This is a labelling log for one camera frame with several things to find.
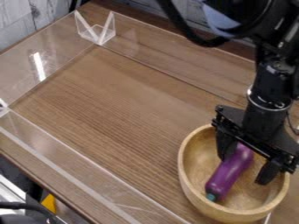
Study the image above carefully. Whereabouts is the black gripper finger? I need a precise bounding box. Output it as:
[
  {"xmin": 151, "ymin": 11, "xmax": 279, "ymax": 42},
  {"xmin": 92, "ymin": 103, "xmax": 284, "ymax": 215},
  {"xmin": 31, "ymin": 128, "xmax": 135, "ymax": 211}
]
[
  {"xmin": 255, "ymin": 159, "xmax": 282, "ymax": 186},
  {"xmin": 216, "ymin": 130, "xmax": 238, "ymax": 161}
]

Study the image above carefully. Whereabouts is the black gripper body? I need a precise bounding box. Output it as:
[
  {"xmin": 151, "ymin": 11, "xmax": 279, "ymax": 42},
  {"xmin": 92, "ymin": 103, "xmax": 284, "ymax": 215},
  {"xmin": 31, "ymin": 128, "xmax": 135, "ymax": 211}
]
[{"xmin": 211, "ymin": 87, "xmax": 299, "ymax": 173}]

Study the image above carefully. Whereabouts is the purple toy eggplant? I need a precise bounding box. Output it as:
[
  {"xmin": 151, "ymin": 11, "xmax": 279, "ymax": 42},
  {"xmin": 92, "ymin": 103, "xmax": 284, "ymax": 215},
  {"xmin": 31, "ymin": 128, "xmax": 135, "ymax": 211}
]
[{"xmin": 204, "ymin": 143, "xmax": 254, "ymax": 202}]

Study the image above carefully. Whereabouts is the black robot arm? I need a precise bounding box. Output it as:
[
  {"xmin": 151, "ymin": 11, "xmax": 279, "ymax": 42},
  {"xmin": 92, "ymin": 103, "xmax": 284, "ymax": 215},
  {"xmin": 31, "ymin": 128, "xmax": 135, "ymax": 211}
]
[{"xmin": 156, "ymin": 0, "xmax": 299, "ymax": 185}]

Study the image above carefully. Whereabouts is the brown wooden bowl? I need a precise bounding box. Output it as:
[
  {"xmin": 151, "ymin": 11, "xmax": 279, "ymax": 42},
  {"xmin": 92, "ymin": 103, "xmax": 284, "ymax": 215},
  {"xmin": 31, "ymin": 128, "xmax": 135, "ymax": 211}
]
[{"xmin": 178, "ymin": 124, "xmax": 290, "ymax": 224}]

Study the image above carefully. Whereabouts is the yellow black device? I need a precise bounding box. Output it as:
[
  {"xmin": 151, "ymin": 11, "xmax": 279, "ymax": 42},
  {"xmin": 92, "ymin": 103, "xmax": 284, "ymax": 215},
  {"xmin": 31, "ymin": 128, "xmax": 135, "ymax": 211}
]
[{"xmin": 25, "ymin": 192, "xmax": 84, "ymax": 224}]

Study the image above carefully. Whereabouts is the clear acrylic tray wall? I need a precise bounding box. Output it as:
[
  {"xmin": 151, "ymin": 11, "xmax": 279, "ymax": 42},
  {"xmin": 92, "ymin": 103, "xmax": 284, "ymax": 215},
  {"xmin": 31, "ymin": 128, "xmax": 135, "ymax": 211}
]
[{"xmin": 0, "ymin": 105, "xmax": 191, "ymax": 224}]

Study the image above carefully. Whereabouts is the clear acrylic corner bracket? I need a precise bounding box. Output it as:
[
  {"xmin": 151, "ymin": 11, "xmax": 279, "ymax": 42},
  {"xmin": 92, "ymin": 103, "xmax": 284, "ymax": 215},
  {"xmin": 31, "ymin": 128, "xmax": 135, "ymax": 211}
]
[{"xmin": 74, "ymin": 11, "xmax": 116, "ymax": 46}]

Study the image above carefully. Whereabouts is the black cable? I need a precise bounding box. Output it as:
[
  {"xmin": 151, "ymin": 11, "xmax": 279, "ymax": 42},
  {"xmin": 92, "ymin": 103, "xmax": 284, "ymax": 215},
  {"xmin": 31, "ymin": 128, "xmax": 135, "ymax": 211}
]
[{"xmin": 0, "ymin": 200, "xmax": 56, "ymax": 224}]

